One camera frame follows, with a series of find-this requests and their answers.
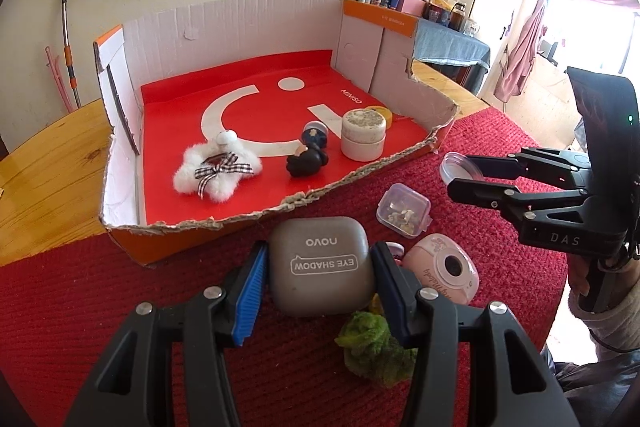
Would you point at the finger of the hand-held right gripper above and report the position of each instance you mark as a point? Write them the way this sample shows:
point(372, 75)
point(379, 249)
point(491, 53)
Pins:
point(480, 194)
point(500, 166)

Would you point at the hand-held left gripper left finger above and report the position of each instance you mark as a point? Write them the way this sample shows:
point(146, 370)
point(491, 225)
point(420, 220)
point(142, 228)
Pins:
point(250, 292)

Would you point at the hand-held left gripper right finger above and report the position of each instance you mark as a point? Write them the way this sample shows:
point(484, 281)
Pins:
point(387, 287)

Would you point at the clear round lid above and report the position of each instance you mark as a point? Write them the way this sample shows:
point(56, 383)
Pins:
point(455, 167)

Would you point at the pink round handheld device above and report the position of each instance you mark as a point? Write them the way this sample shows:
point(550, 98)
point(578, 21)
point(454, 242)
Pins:
point(440, 277)

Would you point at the grey eyeshadow case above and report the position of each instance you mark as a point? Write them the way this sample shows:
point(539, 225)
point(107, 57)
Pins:
point(322, 287)

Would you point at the green knitted plush toy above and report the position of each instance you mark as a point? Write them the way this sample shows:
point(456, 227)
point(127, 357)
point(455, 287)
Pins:
point(372, 352)

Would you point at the clear small plastic box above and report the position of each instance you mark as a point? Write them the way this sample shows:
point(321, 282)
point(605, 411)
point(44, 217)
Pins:
point(402, 209)

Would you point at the white fluffy bow hair clip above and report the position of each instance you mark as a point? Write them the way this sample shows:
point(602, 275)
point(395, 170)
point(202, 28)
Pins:
point(192, 177)

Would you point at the white jar with grey top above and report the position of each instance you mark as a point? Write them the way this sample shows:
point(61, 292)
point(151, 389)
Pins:
point(362, 142)

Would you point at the black-haired doll figurine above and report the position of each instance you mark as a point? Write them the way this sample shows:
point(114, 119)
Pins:
point(305, 162)

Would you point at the orange cardboard box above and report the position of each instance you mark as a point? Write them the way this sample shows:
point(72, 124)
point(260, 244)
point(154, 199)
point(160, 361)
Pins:
point(240, 42)

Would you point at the person's right forearm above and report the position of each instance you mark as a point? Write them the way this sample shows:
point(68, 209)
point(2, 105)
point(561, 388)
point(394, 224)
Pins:
point(615, 322)

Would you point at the person's right hand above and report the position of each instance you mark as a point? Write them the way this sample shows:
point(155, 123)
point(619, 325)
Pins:
point(577, 277)

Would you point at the blue tablecloth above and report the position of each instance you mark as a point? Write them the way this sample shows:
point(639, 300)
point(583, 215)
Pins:
point(450, 44)

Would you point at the pink curtain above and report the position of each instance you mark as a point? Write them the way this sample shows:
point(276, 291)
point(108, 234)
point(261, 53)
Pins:
point(530, 37)

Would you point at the pink storage box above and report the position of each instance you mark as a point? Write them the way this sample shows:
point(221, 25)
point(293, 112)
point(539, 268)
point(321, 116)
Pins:
point(411, 6)

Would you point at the red knitted mat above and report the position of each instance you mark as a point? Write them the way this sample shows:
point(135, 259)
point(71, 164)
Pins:
point(60, 307)

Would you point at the person's dark clothing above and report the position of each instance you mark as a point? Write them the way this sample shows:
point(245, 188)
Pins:
point(600, 387)

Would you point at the pink plastic hanger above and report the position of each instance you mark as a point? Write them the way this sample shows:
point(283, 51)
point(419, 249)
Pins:
point(56, 77)

